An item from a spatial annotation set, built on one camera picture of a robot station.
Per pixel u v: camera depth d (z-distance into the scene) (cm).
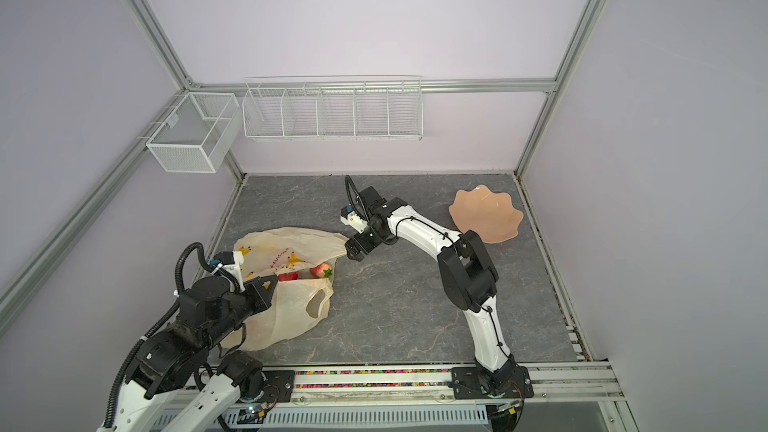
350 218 83
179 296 47
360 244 80
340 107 101
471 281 53
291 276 85
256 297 59
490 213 107
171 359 44
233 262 61
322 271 89
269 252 89
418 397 74
